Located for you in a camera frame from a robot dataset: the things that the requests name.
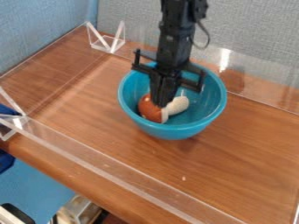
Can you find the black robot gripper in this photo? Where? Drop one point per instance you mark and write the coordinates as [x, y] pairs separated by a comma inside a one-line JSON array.
[[168, 68]]

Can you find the brown and white toy mushroom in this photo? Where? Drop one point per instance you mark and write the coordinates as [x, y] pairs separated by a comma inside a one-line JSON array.
[[158, 115]]

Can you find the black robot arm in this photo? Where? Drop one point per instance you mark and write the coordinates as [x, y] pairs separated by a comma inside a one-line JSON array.
[[181, 22]]

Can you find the blue bowl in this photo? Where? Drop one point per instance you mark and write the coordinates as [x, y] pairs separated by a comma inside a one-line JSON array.
[[205, 105]]

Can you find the clear acrylic back barrier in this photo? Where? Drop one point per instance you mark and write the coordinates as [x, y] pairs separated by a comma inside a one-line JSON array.
[[256, 79]]

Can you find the clear acrylic barrier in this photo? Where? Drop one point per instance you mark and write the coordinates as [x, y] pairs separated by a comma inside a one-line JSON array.
[[256, 79], [132, 195]]

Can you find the clear acrylic front barrier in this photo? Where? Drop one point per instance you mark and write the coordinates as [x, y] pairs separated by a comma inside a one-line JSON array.
[[132, 195]]

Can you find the black and white object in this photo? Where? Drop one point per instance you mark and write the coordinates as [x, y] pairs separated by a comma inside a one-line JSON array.
[[10, 215]]

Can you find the clear acrylic corner bracket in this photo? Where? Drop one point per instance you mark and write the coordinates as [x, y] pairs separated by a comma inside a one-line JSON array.
[[106, 44]]

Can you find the clear acrylic left bracket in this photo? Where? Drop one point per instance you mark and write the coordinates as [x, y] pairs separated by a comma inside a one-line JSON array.
[[12, 116]]

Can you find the metal table frame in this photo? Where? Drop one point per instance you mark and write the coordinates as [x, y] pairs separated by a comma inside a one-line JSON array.
[[77, 211]]

